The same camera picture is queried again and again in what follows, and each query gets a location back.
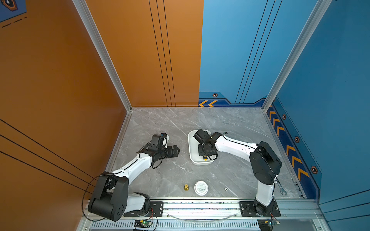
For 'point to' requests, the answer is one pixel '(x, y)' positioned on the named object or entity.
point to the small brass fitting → (186, 187)
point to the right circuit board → (267, 224)
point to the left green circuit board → (142, 224)
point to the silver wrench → (282, 190)
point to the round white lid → (201, 187)
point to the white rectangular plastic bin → (193, 148)
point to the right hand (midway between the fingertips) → (201, 153)
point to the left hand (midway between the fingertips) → (174, 150)
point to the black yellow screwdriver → (205, 158)
